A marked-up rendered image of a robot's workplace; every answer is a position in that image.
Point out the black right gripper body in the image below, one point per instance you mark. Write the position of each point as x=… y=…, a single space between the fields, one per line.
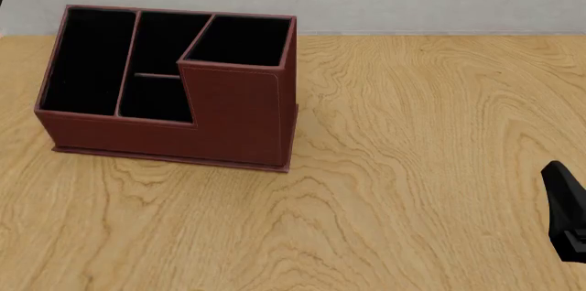
x=572 y=248

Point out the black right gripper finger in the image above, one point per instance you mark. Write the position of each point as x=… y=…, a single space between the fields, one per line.
x=564 y=198

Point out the red-brown desk caddy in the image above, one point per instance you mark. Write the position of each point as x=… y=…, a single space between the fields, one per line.
x=238 y=109

